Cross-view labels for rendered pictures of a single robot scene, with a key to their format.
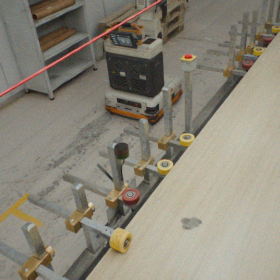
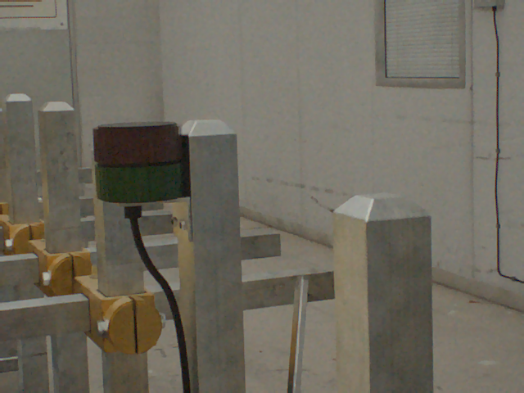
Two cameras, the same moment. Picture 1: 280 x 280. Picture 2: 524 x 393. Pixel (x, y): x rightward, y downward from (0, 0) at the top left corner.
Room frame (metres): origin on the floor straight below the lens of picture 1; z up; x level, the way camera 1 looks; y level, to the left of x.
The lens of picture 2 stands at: (1.66, -0.48, 1.18)
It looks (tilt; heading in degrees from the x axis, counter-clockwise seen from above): 7 degrees down; 122
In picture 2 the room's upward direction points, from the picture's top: 2 degrees counter-clockwise
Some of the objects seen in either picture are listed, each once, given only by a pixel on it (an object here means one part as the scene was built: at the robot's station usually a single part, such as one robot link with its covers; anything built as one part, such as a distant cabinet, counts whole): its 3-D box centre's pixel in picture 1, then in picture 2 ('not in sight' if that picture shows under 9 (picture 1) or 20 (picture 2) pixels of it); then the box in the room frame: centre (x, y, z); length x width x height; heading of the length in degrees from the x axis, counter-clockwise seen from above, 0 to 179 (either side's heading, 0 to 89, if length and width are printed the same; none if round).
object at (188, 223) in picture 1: (191, 221); not in sight; (0.95, -0.17, 0.91); 0.09 x 0.07 x 0.02; 82
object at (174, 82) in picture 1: (144, 93); not in sight; (3.41, -0.11, 0.16); 0.67 x 0.64 x 0.25; 145
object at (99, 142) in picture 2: (121, 149); (138, 142); (1.21, 0.08, 1.13); 0.06 x 0.06 x 0.02
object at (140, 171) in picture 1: (144, 164); not in sight; (1.42, -0.01, 0.84); 0.14 x 0.06 x 0.05; 144
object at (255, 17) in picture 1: (252, 38); not in sight; (2.86, -1.04, 0.87); 0.04 x 0.04 x 0.48; 54
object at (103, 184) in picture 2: (122, 153); (140, 179); (1.21, 0.08, 1.10); 0.06 x 0.06 x 0.02
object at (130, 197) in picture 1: (131, 202); not in sight; (1.15, 0.07, 0.85); 0.08 x 0.08 x 0.11
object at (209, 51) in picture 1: (232, 55); not in sight; (2.66, -0.82, 0.83); 0.43 x 0.03 x 0.04; 54
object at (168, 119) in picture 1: (168, 124); not in sight; (1.64, -0.17, 0.92); 0.04 x 0.04 x 0.48; 54
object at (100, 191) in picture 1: (98, 190); not in sight; (1.26, 0.23, 0.84); 0.43 x 0.03 x 0.04; 54
